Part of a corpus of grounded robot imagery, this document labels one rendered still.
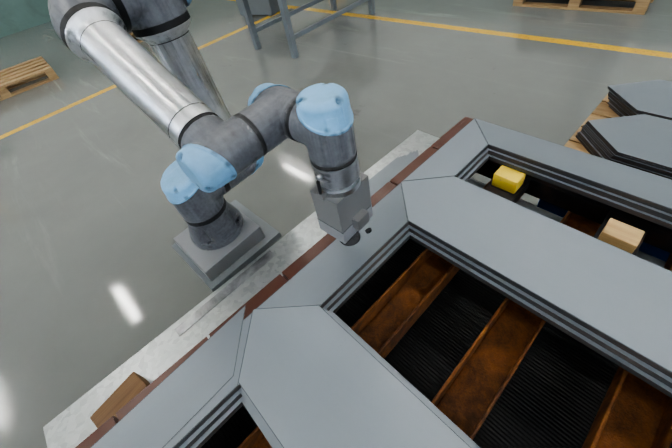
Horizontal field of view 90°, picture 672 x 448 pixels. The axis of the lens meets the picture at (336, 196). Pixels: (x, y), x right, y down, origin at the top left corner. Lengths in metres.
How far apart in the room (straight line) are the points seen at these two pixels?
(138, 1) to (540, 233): 0.86
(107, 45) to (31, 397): 1.74
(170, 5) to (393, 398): 0.78
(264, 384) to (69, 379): 1.51
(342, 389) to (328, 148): 0.37
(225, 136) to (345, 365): 0.40
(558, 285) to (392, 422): 0.36
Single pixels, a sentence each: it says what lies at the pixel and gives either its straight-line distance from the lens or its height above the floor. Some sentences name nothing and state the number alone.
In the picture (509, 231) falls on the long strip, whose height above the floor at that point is 0.85.
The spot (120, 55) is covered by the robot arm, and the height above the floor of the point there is 1.27.
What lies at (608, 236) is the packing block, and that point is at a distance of 0.88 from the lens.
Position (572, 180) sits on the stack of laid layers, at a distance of 0.93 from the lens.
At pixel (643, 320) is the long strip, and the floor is 0.85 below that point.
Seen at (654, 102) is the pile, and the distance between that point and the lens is 1.26.
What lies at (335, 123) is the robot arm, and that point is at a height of 1.18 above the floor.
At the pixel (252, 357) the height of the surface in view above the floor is 0.85.
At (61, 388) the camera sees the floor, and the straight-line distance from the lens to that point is 2.06.
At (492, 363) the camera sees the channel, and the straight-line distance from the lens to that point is 0.80.
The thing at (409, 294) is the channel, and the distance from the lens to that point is 0.85.
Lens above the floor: 1.42
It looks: 44 degrees down
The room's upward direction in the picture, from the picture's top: 12 degrees counter-clockwise
